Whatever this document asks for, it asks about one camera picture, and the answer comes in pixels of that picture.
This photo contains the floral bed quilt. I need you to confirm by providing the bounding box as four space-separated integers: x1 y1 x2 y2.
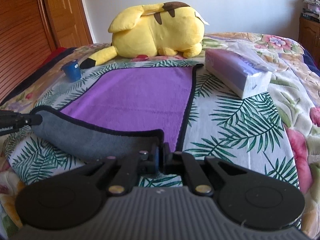
2 33 319 239

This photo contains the stack of folded linens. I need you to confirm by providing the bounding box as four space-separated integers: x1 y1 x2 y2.
302 0 320 19

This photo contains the wooden cabinet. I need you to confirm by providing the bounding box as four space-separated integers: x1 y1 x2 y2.
298 16 319 67

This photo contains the wooden slatted wardrobe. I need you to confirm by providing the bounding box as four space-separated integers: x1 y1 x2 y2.
1 0 56 99

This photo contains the purple and grey towel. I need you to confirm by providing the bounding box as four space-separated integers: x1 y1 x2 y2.
31 64 200 161

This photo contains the yellow Pikachu plush toy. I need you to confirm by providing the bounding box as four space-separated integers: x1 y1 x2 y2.
80 2 208 69

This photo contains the blue cup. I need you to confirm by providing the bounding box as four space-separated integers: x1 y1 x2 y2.
61 60 81 82

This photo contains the dark blue blanket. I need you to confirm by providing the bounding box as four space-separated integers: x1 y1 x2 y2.
1 47 76 106

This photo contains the red cloth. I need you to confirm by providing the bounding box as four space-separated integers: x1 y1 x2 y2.
40 47 67 67

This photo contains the palm leaf print cloth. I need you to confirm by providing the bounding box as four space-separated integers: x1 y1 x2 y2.
3 60 300 186

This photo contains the wooden door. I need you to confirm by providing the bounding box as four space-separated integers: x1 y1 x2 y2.
44 0 93 48

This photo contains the tissue pack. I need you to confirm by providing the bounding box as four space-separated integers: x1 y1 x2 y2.
205 42 276 99

